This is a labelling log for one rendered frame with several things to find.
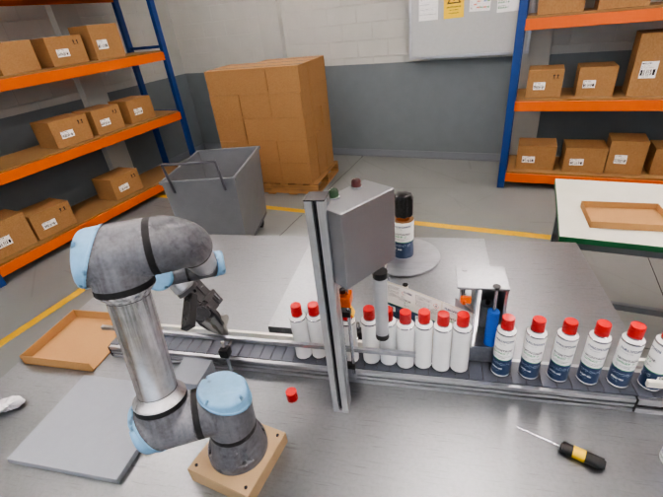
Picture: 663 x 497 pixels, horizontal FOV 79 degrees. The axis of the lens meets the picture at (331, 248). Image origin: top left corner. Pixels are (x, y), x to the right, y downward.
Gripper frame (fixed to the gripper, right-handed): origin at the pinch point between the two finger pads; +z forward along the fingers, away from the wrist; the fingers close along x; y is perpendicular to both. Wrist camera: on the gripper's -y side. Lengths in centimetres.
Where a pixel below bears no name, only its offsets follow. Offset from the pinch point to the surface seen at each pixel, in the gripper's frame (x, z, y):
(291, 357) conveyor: -17.6, 16.5, -1.9
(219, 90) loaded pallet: 123, -102, 334
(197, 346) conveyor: 12.1, -0.7, -1.1
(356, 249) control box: -65, -13, -15
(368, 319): -49, 14, -1
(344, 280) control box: -60, -9, -18
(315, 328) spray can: -32.3, 9.9, -1.7
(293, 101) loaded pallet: 56, -47, 325
